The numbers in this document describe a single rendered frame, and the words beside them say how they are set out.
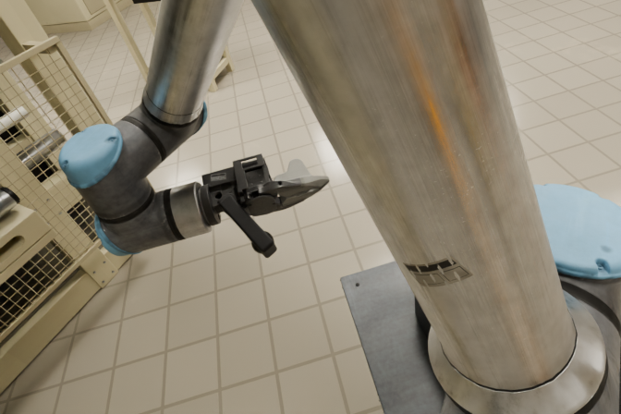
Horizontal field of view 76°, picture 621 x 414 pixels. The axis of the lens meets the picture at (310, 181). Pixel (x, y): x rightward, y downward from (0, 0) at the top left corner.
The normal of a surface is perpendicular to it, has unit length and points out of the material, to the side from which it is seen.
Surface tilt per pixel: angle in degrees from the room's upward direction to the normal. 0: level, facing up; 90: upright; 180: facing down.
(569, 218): 6
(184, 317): 0
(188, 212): 50
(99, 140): 5
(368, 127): 89
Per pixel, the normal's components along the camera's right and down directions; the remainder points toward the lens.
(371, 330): -0.19, -0.72
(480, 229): 0.11, 0.47
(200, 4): -0.04, 0.89
